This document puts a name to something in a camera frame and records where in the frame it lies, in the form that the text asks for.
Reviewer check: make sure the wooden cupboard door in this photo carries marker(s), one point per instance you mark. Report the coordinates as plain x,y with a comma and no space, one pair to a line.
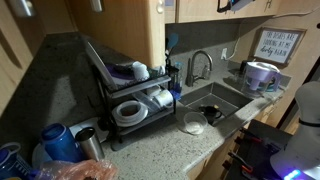
135,28

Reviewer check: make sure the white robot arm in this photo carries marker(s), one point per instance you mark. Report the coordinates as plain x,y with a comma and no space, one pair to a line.
299,159

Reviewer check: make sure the left wooden cupboard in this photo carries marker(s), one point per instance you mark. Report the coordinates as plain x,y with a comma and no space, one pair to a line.
24,24

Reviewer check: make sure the white mug on rack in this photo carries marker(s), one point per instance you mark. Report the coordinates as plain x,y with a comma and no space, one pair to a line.
164,99

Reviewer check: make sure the black dish rack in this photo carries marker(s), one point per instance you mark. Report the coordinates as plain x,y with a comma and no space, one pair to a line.
151,110

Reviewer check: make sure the white cup upper rack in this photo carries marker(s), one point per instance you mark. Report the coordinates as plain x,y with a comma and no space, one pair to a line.
140,71

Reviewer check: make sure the chrome faucet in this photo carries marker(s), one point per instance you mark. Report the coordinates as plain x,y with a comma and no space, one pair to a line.
198,69

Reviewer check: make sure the white plate stack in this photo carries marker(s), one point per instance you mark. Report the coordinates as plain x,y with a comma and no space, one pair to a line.
129,113

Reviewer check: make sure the white cutting board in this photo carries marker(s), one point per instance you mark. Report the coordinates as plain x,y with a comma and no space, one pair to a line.
97,61

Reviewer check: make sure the blue spatula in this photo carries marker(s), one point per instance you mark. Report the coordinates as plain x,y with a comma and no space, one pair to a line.
172,41

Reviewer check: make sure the black mug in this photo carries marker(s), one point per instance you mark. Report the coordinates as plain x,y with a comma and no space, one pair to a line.
211,113

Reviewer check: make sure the stainless steel sink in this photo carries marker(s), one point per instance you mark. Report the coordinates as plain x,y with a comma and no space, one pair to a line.
226,100

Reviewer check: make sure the right upper cupboards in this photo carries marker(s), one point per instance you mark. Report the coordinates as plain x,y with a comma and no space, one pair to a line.
185,11

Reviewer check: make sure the stainless steel tumbler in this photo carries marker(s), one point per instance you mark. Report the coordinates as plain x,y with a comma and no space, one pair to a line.
89,142

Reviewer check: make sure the white water filter pitcher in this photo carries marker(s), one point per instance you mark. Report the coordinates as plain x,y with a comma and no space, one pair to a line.
258,76

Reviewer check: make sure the orange plastic bag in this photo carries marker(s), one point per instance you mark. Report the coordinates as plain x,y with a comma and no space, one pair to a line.
84,170

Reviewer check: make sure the blue water bottle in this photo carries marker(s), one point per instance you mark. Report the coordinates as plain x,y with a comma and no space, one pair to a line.
60,144

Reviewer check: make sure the framed dishes sign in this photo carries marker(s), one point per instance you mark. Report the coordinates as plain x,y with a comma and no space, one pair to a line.
277,45

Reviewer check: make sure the blue measuring jug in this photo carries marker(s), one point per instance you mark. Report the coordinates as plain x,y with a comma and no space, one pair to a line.
12,165

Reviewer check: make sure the white wall outlet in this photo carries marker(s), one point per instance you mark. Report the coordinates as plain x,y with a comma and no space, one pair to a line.
224,54

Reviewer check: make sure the red-handled clamp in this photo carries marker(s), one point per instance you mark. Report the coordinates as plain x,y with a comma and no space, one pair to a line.
247,137
244,167

